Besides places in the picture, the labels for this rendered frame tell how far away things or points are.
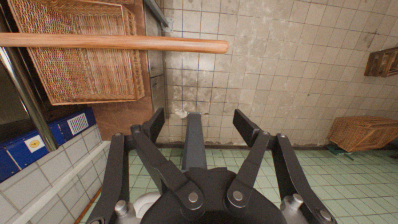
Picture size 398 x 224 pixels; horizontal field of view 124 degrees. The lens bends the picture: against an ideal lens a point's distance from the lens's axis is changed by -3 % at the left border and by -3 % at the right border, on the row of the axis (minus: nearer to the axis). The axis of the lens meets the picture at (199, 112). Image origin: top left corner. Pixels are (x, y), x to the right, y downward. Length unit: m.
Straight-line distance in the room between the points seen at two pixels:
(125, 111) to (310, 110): 2.46
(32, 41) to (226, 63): 1.44
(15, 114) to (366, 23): 3.24
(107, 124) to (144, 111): 0.38
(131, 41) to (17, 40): 0.27
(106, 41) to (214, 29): 1.32
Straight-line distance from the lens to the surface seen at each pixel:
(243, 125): 0.19
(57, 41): 0.45
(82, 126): 1.29
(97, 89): 1.23
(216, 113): 1.68
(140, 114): 1.13
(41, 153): 1.14
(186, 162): 0.88
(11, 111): 1.07
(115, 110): 1.22
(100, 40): 0.39
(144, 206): 0.76
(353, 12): 2.48
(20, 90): 0.64
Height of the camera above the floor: 1.52
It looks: 67 degrees down
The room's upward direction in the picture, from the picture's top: 174 degrees clockwise
